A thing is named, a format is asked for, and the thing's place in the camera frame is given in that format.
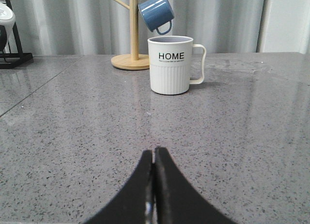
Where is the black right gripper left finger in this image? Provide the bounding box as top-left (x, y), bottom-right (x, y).
top-left (85, 150), bottom-right (154, 224)

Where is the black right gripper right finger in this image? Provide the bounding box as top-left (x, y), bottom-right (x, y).
top-left (155, 147), bottom-right (234, 224)

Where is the wooden mug tree stand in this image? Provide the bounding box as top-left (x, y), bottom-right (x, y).
top-left (111, 0), bottom-right (149, 71)

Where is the white HOME mug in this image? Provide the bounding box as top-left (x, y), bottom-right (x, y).
top-left (148, 36), bottom-right (206, 95)

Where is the blue enamel mug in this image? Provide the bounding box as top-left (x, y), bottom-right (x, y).
top-left (138, 0), bottom-right (175, 35)

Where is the white mug right on rack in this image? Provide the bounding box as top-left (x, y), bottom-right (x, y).
top-left (0, 3), bottom-right (16, 51)

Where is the black wire mug rack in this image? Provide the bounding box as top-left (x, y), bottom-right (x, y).
top-left (0, 0), bottom-right (33, 69)

